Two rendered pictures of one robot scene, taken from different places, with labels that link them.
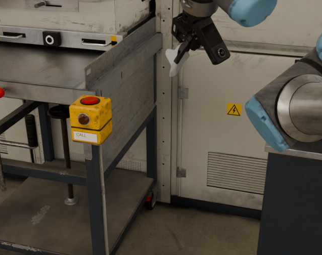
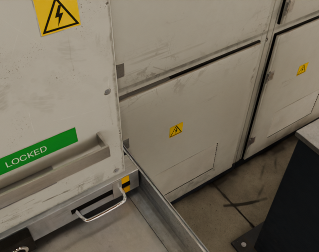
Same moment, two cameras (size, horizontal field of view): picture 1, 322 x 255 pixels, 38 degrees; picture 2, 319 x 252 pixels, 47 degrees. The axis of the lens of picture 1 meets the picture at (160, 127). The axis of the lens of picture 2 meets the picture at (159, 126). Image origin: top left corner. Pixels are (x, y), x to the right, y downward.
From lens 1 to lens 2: 1.35 m
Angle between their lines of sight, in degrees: 45
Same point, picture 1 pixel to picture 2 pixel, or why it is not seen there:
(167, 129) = not seen: hidden behind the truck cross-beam
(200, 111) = (143, 150)
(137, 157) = not seen: hidden behind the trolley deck
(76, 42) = (62, 219)
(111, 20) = (115, 160)
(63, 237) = not seen: outside the picture
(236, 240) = (204, 226)
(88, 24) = (76, 186)
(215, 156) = (158, 175)
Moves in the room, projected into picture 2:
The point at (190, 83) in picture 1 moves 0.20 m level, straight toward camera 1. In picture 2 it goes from (130, 132) to (175, 164)
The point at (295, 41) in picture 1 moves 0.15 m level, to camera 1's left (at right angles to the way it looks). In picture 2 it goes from (231, 40) to (206, 60)
